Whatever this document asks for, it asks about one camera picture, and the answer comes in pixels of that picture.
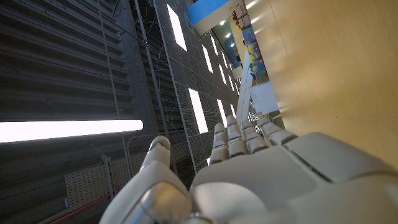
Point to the white board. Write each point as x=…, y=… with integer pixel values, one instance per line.
x=264, y=98

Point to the long ceiling light strip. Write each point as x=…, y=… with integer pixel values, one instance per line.
x=62, y=130

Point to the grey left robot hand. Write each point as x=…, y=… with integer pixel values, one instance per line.
x=264, y=186

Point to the blue wall panel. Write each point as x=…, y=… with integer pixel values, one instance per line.
x=205, y=9

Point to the white shelving unit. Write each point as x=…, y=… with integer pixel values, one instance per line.
x=244, y=90

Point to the rectangular ceiling light panel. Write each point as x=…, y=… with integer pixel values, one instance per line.
x=207, y=59
x=177, y=28
x=222, y=74
x=198, y=112
x=222, y=113

